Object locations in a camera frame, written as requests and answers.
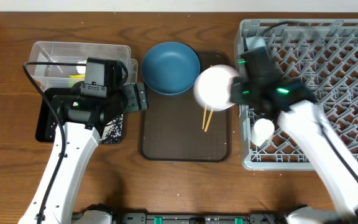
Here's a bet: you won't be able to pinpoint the scattered rice grains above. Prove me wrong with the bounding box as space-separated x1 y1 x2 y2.
101 114 124 144

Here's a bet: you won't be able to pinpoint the clear plastic bin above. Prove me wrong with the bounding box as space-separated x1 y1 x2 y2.
27 41 138 91

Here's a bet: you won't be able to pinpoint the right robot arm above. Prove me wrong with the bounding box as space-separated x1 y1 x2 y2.
230 77 358 223

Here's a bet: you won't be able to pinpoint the white cup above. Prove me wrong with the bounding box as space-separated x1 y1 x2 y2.
251 118 275 146

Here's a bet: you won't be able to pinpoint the dark blue plate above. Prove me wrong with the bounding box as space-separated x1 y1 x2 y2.
141 42 201 95

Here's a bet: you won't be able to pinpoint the left wooden chopstick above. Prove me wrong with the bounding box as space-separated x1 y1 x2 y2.
202 105 208 129

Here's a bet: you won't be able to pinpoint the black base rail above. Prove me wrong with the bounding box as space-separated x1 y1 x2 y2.
73 203 354 224

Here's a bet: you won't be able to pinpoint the black tray bin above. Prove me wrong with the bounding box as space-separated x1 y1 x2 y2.
35 88 125 142

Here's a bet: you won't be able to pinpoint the wooden chopstick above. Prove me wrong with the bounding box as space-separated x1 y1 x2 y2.
202 105 208 129
203 109 214 132

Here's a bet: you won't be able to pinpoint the right wooden chopstick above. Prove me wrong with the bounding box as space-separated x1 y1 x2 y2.
203 109 214 132

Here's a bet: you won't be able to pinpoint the yellow snack wrapper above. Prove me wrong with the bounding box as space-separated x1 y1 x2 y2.
69 74 85 79

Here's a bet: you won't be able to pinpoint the white tissue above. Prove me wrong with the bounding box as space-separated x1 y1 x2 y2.
76 60 86 75

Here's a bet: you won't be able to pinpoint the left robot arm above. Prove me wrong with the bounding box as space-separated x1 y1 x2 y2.
19 81 148 223

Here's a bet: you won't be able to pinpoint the grey dishwasher rack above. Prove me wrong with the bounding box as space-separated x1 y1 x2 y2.
234 19 358 161

